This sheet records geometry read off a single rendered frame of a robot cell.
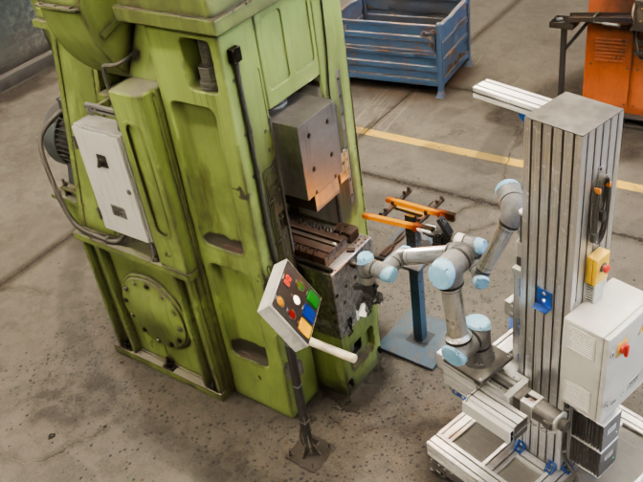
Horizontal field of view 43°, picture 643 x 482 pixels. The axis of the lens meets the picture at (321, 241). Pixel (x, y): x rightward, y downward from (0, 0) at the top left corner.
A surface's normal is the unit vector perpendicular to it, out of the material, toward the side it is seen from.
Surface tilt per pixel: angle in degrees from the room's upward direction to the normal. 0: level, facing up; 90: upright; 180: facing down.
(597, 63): 90
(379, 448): 0
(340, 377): 90
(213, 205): 89
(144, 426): 0
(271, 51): 90
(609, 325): 0
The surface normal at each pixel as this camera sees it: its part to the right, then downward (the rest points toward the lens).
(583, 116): -0.12, -0.81
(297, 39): 0.81, 0.25
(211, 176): -0.58, 0.52
